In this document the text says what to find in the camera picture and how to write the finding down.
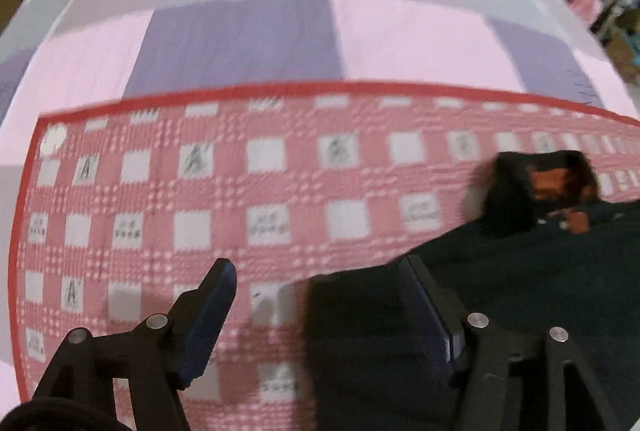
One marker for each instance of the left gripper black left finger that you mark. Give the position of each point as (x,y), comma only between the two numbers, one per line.
(159,358)

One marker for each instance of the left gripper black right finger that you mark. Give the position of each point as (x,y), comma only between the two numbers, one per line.
(506,379)

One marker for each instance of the dark navy padded coat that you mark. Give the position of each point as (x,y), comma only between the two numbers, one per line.
(546,251)

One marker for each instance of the red white checkered blanket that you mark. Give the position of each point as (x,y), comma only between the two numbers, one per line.
(125,206)

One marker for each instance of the small printed cardboard box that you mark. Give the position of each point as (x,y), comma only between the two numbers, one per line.
(623,58)

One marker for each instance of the pink purple patchwork bed quilt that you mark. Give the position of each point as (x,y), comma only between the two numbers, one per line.
(59,56)

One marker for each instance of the pink plush bag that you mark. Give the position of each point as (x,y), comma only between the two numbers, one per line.
(588,11)

